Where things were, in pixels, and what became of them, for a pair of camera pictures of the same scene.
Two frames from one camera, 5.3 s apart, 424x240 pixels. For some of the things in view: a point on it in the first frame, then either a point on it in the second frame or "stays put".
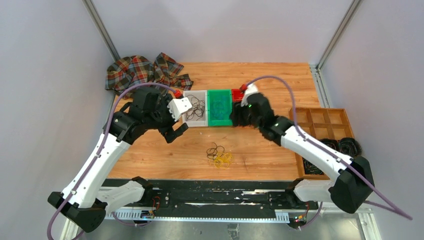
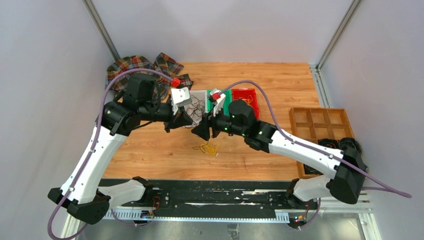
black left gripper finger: x=171 y=137 → x=181 y=119
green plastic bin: x=219 y=107 stays put
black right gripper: x=236 y=115 → x=202 y=130
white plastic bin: x=198 y=115 stays put
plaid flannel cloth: x=126 y=71 stays put
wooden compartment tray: x=321 y=123 stays put
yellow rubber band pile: x=223 y=160 → x=208 y=149
